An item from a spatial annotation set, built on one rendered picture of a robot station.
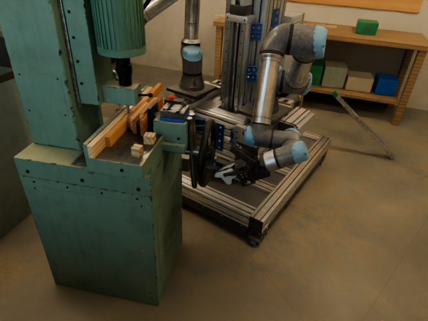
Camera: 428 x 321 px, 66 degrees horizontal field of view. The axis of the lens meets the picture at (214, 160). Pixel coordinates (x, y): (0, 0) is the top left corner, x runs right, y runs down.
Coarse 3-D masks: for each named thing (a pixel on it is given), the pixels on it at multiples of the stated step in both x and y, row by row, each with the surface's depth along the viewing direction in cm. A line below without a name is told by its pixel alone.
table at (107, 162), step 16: (128, 144) 126; (144, 144) 126; (160, 144) 132; (176, 144) 133; (96, 160) 116; (112, 160) 116; (128, 160) 116; (144, 160) 117; (128, 176) 117; (144, 176) 118
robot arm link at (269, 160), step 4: (268, 152) 121; (272, 152) 120; (264, 156) 120; (268, 156) 120; (272, 156) 119; (264, 160) 120; (268, 160) 119; (272, 160) 119; (264, 164) 120; (268, 164) 119; (272, 164) 119; (276, 164) 125; (268, 168) 120; (272, 168) 120; (276, 168) 120
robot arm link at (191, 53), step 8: (184, 48) 189; (192, 48) 190; (200, 48) 191; (184, 56) 189; (192, 56) 187; (200, 56) 189; (184, 64) 191; (192, 64) 189; (200, 64) 191; (184, 72) 194; (192, 72) 191; (200, 72) 194
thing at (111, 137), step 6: (156, 90) 164; (156, 96) 165; (126, 120) 134; (120, 126) 129; (126, 126) 134; (114, 132) 124; (120, 132) 130; (108, 138) 121; (114, 138) 125; (108, 144) 123
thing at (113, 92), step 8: (112, 80) 134; (104, 88) 129; (112, 88) 128; (120, 88) 128; (128, 88) 128; (136, 88) 129; (104, 96) 131; (112, 96) 130; (120, 96) 130; (128, 96) 129; (136, 96) 130; (128, 104) 131; (136, 104) 131
